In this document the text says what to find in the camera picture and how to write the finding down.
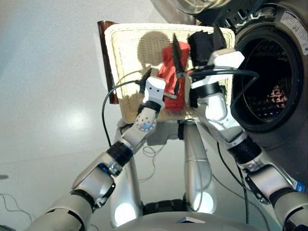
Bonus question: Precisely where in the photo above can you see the coral red cloth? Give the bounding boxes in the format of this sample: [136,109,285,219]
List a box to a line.
[157,42,192,111]

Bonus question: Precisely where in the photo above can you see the round washing machine door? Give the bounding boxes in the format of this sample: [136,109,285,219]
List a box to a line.
[149,0,268,25]

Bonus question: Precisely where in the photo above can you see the pale woven basket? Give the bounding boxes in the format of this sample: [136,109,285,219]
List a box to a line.
[103,23,236,122]

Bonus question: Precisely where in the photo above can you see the grey washing machine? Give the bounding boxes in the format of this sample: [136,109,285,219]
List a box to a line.
[192,0,308,188]

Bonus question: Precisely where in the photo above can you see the black cloth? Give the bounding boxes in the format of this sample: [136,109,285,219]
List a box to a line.
[187,30,215,67]

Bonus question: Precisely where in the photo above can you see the dark brown stool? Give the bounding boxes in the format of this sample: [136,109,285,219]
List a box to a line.
[97,21,119,104]

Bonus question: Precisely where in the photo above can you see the white warning label sticker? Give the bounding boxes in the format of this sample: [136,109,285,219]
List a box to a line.
[280,11,308,49]

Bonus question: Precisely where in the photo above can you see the silver robot leg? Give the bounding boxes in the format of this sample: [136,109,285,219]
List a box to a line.
[109,120,145,228]
[182,121,217,215]

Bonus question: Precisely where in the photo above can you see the silver robot body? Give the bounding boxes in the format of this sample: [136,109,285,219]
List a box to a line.
[115,199,260,231]

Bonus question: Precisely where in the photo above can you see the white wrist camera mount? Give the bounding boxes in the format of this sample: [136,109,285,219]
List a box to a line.
[190,48,245,90]
[142,76,167,108]

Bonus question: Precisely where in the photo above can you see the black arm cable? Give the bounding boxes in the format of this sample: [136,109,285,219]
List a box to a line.
[102,80,145,147]
[190,68,260,224]

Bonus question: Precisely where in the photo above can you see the thin grey floor cable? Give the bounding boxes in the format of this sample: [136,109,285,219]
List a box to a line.
[138,145,164,183]

